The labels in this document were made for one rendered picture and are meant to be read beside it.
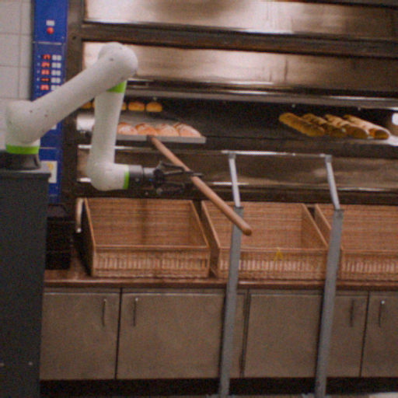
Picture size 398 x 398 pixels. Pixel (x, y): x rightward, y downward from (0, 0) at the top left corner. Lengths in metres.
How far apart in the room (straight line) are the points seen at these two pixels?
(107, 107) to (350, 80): 1.78
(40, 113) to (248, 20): 1.72
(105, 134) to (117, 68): 0.32
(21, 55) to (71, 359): 1.46
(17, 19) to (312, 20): 1.46
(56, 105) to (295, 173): 1.93
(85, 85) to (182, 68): 1.43
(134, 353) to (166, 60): 1.44
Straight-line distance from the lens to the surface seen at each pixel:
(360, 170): 5.33
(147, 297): 4.62
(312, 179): 5.23
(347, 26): 5.19
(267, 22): 5.06
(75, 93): 3.61
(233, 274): 4.61
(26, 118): 3.60
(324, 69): 5.18
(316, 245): 5.00
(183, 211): 5.06
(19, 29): 4.89
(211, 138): 5.06
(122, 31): 4.93
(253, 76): 5.06
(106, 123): 3.81
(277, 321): 4.81
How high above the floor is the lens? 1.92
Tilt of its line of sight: 12 degrees down
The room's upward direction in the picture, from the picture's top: 4 degrees clockwise
